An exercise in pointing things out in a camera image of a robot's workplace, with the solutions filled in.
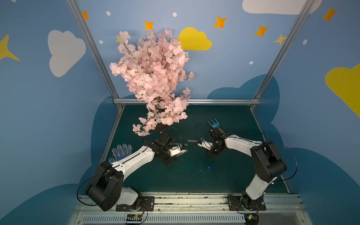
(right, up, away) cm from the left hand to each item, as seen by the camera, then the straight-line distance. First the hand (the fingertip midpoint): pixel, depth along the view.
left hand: (174, 154), depth 86 cm
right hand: (+24, 0, +9) cm, 26 cm away
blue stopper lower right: (+22, -9, +1) cm, 23 cm away
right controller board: (+42, -31, -13) cm, 54 cm away
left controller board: (-21, -31, -13) cm, 39 cm away
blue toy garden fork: (+32, +18, +23) cm, 43 cm away
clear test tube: (+12, +7, +12) cm, 18 cm away
